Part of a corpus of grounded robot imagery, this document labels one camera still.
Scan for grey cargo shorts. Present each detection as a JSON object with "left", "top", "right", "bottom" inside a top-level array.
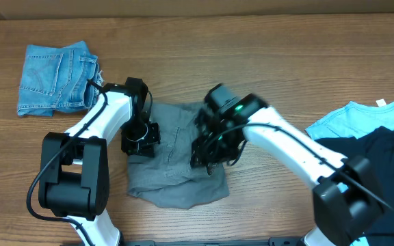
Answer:
[{"left": 127, "top": 102, "right": 229, "bottom": 209}]

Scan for folded blue denim shorts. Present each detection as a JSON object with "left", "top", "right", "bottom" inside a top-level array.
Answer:
[{"left": 17, "top": 41, "right": 103, "bottom": 117}]

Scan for light blue t-shirt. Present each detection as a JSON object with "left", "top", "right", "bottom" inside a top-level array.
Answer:
[{"left": 306, "top": 99, "right": 394, "bottom": 139}]

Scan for black t-shirt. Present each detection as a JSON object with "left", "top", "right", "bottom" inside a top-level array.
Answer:
[{"left": 317, "top": 126, "right": 394, "bottom": 246}]

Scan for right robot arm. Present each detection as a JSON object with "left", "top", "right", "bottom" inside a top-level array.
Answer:
[{"left": 191, "top": 94, "right": 385, "bottom": 245}]

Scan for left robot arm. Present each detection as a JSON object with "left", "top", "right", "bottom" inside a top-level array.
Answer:
[{"left": 27, "top": 77, "right": 160, "bottom": 245}]

